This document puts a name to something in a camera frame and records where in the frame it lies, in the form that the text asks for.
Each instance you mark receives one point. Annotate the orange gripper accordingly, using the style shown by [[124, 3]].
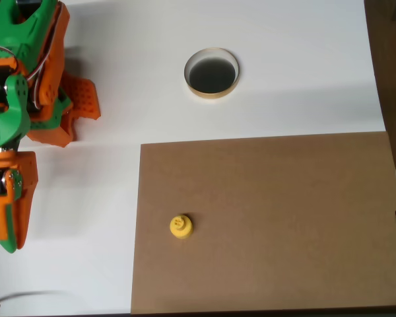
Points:
[[14, 172]]

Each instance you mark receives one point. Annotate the small yellow knob piece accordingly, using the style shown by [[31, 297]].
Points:
[[181, 228]]

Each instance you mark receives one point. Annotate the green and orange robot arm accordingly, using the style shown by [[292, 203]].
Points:
[[6, 33]]

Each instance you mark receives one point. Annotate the orange robot base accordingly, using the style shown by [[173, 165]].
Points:
[[85, 99]]

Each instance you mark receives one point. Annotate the round dark dish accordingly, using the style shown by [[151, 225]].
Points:
[[201, 79]]

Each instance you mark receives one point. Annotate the brown fibreboard panel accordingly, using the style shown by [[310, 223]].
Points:
[[267, 224]]

